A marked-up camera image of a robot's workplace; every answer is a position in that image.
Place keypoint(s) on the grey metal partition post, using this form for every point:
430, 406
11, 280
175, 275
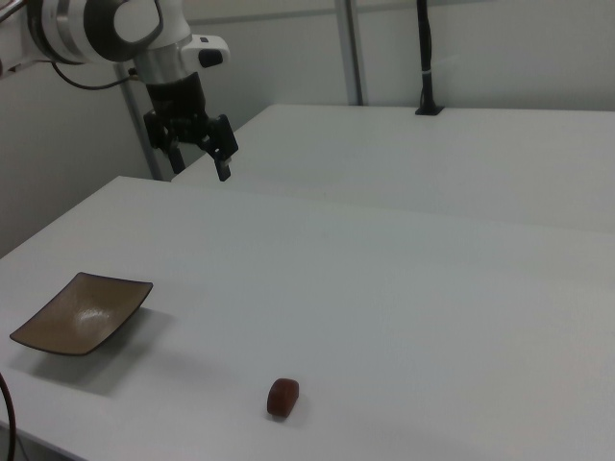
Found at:
144, 139
350, 53

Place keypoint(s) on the small round brown food item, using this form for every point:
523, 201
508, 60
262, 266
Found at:
282, 397

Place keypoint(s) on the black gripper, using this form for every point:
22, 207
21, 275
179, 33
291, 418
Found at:
178, 101

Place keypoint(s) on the brown square ceramic plate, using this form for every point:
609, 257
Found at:
81, 317

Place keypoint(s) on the black camera stand pole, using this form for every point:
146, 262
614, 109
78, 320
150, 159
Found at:
425, 48

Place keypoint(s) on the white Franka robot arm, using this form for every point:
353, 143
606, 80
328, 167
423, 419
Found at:
101, 29

